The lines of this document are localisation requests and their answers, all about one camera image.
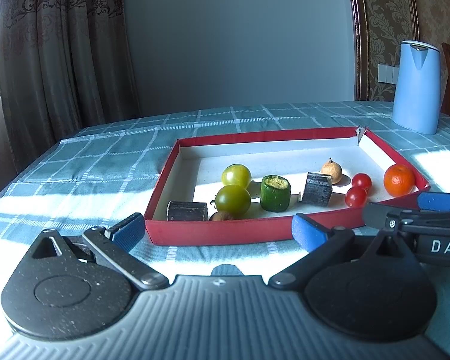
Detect blue electric kettle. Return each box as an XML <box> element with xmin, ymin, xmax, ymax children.
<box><xmin>392</xmin><ymin>40</ymin><xmax>441</xmax><ymax>135</ymax></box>

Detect brown longan fruit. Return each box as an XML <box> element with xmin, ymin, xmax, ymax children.
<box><xmin>321</xmin><ymin>158</ymin><xmax>343</xmax><ymax>185</ymax></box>
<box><xmin>209</xmin><ymin>211</ymin><xmax>234</xmax><ymax>221</ymax></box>

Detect orange tangerine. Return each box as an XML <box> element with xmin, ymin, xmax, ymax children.
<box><xmin>383</xmin><ymin>164</ymin><xmax>416</xmax><ymax>197</ymax></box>

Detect dark sugarcane piece pale top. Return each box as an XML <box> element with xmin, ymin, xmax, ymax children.
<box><xmin>301</xmin><ymin>172</ymin><xmax>332</xmax><ymax>206</ymax></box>

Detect yellow green tomato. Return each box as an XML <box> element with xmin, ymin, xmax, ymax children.
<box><xmin>214</xmin><ymin>184</ymin><xmax>251</xmax><ymax>217</ymax></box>
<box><xmin>221</xmin><ymin>164</ymin><xmax>252</xmax><ymax>189</ymax></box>

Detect teal plaid tablecloth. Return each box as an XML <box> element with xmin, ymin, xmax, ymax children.
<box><xmin>0</xmin><ymin>102</ymin><xmax>450</xmax><ymax>348</ymax></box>

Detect red shallow cardboard tray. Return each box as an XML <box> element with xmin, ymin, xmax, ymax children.
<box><xmin>145</xmin><ymin>127</ymin><xmax>430</xmax><ymax>246</ymax></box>

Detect brown patterned curtain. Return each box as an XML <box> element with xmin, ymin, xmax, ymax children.
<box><xmin>0</xmin><ymin>0</ymin><xmax>140</xmax><ymax>169</ymax></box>

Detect green cucumber chunk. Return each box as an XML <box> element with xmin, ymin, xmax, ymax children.
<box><xmin>260</xmin><ymin>175</ymin><xmax>291</xmax><ymax>212</ymax></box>

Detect red cherry tomato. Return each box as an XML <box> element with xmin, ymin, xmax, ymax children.
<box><xmin>345</xmin><ymin>187</ymin><xmax>368</xmax><ymax>208</ymax></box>
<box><xmin>352</xmin><ymin>172</ymin><xmax>372</xmax><ymax>191</ymax></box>

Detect dark sugarcane piece in tray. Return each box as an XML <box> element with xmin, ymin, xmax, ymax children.
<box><xmin>166</xmin><ymin>201</ymin><xmax>209</xmax><ymax>221</ymax></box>

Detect white wall switch panel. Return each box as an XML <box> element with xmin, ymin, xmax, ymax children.
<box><xmin>377</xmin><ymin>64</ymin><xmax>399</xmax><ymax>86</ymax></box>

